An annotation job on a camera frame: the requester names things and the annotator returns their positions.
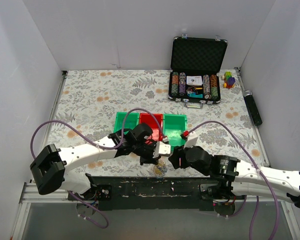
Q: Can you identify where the green plastic bin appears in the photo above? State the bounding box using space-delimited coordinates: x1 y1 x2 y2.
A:
113 112 140 133
163 114 188 149

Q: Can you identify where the yellow cable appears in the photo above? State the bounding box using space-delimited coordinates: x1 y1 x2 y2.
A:
151 161 169 178

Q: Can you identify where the black poker chip case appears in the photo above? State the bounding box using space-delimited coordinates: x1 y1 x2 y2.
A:
168 36 228 108

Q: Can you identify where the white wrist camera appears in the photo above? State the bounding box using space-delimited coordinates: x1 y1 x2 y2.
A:
180 130 198 149
153 136 171 158

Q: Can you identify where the floral table mat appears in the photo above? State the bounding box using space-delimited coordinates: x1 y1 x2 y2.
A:
44 70 267 166

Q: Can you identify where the red plastic bin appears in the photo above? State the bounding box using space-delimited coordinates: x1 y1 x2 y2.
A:
139 113 163 145

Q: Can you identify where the white card deck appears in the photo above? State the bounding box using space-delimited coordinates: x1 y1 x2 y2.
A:
186 75 203 86

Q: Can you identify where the teal plastic piece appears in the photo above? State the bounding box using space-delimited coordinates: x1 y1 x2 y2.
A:
188 93 203 99

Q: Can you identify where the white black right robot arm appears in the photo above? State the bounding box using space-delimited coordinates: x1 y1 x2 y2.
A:
168 146 300 209

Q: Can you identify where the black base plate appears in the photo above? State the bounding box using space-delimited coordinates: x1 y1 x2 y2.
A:
67 176 251 213

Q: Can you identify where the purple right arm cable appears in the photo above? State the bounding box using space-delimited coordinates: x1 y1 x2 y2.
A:
187 120 280 240

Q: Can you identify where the black cylindrical flashlight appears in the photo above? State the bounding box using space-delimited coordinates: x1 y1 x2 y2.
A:
243 90 263 126

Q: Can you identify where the green plastic bin right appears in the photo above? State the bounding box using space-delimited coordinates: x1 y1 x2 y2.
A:
163 114 188 149

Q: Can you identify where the green plastic bin left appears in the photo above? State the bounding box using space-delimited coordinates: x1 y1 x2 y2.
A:
113 112 140 133

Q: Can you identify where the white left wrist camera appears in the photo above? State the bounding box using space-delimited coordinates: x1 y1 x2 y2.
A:
153 136 171 158

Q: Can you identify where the colourful toy block train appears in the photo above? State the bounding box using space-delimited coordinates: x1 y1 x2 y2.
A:
221 71 236 89

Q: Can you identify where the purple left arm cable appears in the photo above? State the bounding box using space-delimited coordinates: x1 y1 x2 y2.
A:
30 107 169 229

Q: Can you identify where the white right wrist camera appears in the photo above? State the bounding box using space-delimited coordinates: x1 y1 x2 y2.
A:
180 130 198 149

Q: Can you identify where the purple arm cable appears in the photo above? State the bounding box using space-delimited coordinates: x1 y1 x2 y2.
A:
30 107 169 229
187 120 280 240

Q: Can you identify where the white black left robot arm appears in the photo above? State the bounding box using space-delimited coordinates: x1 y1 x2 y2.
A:
30 123 170 200

